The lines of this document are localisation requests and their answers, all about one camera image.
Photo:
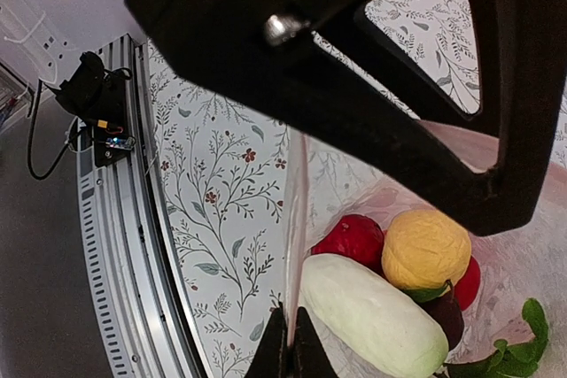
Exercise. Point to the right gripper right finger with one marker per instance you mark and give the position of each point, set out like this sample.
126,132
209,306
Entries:
309,359

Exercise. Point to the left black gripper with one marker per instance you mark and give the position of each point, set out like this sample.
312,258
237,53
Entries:
261,53

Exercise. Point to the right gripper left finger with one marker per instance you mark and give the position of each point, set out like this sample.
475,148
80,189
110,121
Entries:
270,358

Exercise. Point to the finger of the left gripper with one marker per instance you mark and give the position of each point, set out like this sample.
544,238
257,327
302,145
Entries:
484,169

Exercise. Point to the white radish toy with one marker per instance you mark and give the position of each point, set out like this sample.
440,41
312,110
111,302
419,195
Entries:
376,321

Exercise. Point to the clear zip top bag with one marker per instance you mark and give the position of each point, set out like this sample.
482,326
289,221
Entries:
340,185

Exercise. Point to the red strawberry toy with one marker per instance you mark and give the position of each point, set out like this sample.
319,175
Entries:
356,237

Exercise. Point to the yellow peach toy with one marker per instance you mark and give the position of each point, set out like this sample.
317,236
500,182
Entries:
423,249

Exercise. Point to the white radish with green leaf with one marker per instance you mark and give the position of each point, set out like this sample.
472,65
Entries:
515,360

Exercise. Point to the dark purple fruit toy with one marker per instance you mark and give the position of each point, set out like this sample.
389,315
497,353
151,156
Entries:
447,312

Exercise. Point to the red mushroom toy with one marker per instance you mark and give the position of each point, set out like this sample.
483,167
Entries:
466,289

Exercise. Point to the floral table mat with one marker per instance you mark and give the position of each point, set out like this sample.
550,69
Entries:
224,169

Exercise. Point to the front aluminium rail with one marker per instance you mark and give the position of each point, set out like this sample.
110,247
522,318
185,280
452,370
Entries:
144,317

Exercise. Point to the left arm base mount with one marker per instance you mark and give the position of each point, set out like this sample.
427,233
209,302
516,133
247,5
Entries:
97,96

